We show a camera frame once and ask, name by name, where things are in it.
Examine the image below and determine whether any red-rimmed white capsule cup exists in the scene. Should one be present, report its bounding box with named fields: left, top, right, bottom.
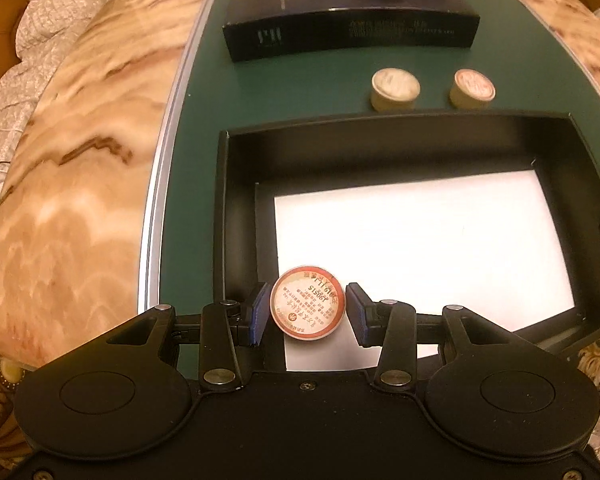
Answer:
left=270, top=266, right=346, bottom=341

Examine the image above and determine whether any brown-lidded white capsule cup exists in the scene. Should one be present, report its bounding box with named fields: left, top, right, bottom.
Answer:
left=370, top=67, right=420, bottom=112

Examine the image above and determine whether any red-lidded white capsule cup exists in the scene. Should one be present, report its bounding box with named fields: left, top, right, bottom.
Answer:
left=449, top=68, right=496, bottom=110

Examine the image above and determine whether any dark blue box lid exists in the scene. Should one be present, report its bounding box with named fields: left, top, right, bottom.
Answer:
left=223, top=0, right=480, bottom=62

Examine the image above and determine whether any black open box tray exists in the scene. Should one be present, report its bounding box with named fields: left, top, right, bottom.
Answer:
left=213, top=110, right=600, bottom=358

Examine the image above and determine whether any green desk mat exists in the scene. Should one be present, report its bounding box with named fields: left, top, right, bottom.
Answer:
left=138, top=0, right=600, bottom=387

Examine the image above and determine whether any white quilted sofa cover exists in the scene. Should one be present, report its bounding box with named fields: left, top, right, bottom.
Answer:
left=0, top=0, right=109, bottom=197

